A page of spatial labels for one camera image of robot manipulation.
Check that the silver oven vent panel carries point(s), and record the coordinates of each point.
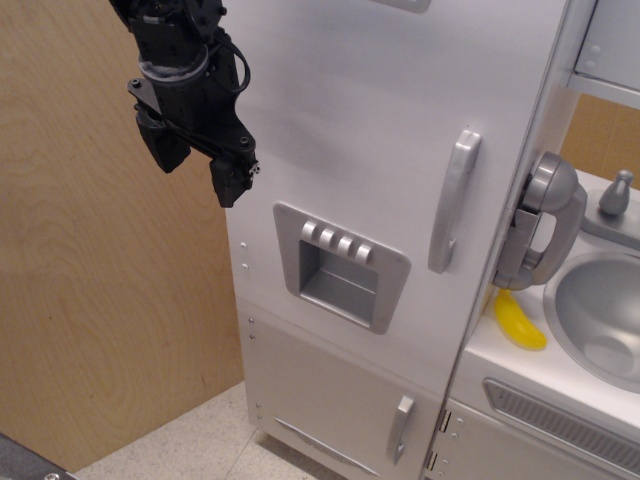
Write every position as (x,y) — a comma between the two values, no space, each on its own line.
(587,437)

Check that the silver toy phone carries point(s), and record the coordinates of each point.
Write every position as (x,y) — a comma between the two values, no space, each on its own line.
(544,226)

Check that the silver fridge door handle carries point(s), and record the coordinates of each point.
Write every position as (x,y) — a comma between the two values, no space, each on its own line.
(461,164)

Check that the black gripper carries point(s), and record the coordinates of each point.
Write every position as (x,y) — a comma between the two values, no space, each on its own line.
(193,107)

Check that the yellow toy banana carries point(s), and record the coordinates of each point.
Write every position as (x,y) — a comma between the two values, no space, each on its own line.
(515,324)

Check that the black base plate corner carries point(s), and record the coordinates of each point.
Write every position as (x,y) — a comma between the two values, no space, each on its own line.
(21,463)

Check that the white upper shelf cabinet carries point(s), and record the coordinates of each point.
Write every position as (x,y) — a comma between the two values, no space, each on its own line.
(607,66)

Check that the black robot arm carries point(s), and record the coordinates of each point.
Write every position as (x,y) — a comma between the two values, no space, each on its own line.
(173,33)

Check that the silver toy faucet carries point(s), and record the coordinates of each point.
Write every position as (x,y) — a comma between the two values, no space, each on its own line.
(611,214)

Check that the silver toy sink bowl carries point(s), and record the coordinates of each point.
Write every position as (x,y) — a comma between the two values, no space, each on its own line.
(592,307)

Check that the white toy kitchen counter unit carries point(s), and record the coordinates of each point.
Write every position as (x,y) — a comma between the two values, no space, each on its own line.
(568,411)

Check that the silver freezer door handle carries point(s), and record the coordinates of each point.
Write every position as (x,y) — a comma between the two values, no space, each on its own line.
(396,442)

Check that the white toy fridge door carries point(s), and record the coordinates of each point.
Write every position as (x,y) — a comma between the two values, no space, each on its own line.
(355,107)

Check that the silver top fridge badge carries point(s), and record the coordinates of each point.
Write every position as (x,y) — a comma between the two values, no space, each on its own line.
(413,6)

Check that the silver ice dispenser panel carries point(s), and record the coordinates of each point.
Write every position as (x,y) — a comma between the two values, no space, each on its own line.
(338,270)

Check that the white lower freezer door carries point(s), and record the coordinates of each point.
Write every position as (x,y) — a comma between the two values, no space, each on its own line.
(327,403)

